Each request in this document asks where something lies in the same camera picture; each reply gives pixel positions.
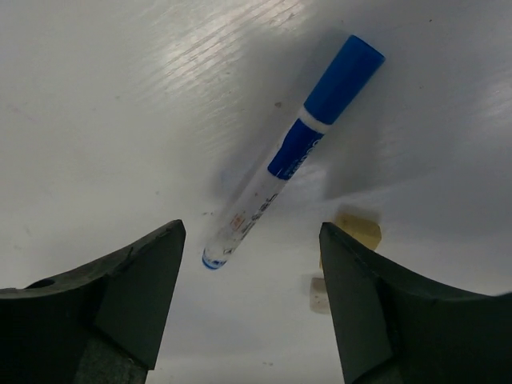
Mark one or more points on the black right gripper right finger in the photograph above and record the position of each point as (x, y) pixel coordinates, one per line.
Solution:
(393, 325)

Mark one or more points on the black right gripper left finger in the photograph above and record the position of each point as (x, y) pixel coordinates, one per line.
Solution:
(101, 322)

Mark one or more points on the grey beige eraser block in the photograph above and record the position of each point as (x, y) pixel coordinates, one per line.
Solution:
(319, 301)

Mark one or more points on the small tan eraser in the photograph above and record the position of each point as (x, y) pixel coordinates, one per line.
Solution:
(365, 231)

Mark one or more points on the blue white marker pen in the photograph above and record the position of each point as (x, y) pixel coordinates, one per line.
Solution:
(349, 71)

